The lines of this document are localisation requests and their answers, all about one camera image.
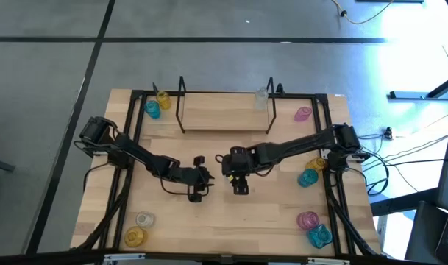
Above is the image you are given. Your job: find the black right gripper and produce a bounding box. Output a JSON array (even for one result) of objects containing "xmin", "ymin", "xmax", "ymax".
[{"xmin": 221, "ymin": 145, "xmax": 258, "ymax": 196}]

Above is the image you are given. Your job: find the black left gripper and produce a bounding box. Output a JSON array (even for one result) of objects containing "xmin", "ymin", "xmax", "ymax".
[{"xmin": 173, "ymin": 156, "xmax": 216, "ymax": 203}]

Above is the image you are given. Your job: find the clear glass vase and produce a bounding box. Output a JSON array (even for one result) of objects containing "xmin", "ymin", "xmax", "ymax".
[
  {"xmin": 254, "ymin": 86, "xmax": 269, "ymax": 111},
  {"xmin": 135, "ymin": 211, "xmax": 156, "ymax": 228}
]

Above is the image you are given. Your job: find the teal ringed glass vase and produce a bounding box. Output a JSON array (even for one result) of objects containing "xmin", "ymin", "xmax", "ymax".
[{"xmin": 297, "ymin": 168, "xmax": 319, "ymax": 188}]

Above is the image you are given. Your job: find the small teal glass jar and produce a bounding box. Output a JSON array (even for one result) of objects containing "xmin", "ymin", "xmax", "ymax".
[{"xmin": 143, "ymin": 99, "xmax": 162, "ymax": 120}]

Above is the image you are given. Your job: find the yellow glass vase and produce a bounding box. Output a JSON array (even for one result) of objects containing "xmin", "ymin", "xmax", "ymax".
[{"xmin": 305, "ymin": 157, "xmax": 327, "ymax": 173}]

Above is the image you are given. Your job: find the yellow ribbed glass jar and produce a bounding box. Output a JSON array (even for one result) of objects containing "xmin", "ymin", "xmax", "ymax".
[{"xmin": 156, "ymin": 91, "xmax": 172, "ymax": 110}]

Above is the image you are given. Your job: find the tall pink ribbed glass bottle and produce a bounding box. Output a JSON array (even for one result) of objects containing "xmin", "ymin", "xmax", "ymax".
[{"xmin": 294, "ymin": 106, "xmax": 313, "ymax": 123}]

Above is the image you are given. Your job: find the yellow diamond-textured glass bottle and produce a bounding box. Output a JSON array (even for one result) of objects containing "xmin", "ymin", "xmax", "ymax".
[{"xmin": 124, "ymin": 226, "xmax": 149, "ymax": 248}]

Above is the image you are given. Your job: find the pink ringed glass vase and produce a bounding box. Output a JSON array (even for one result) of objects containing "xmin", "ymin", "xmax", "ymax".
[{"xmin": 296, "ymin": 211, "xmax": 319, "ymax": 231}]

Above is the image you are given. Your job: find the tall teal textured glass bottle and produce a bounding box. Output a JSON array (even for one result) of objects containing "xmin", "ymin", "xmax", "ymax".
[{"xmin": 306, "ymin": 223, "xmax": 334, "ymax": 250}]

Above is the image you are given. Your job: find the silver aluminium profile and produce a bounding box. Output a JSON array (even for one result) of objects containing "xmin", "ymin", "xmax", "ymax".
[
  {"xmin": 102, "ymin": 252, "xmax": 146, "ymax": 263},
  {"xmin": 307, "ymin": 257, "xmax": 352, "ymax": 265}
]

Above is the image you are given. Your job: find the black desk foot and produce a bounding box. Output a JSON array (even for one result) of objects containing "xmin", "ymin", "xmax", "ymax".
[
  {"xmin": 370, "ymin": 187, "xmax": 440, "ymax": 217},
  {"xmin": 388, "ymin": 71, "xmax": 448, "ymax": 101}
]

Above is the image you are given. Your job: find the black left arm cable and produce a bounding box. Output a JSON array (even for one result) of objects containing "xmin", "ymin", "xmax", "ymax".
[{"xmin": 157, "ymin": 172, "xmax": 210, "ymax": 196}]

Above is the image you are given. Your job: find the wooden shelf with black frame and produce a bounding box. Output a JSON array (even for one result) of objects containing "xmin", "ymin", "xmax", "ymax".
[{"xmin": 174, "ymin": 75, "xmax": 278, "ymax": 135}]

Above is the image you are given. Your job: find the black aluminium table frame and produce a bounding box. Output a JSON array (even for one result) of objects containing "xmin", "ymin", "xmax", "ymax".
[{"xmin": 71, "ymin": 82, "xmax": 383, "ymax": 265}]

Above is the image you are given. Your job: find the black floor cable bundle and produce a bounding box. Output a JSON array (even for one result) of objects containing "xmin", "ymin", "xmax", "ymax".
[{"xmin": 355, "ymin": 132, "xmax": 448, "ymax": 196}]

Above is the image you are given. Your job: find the yellow floor cable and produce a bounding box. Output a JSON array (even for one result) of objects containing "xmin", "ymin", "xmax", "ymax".
[{"xmin": 332, "ymin": 0, "xmax": 396, "ymax": 26}]

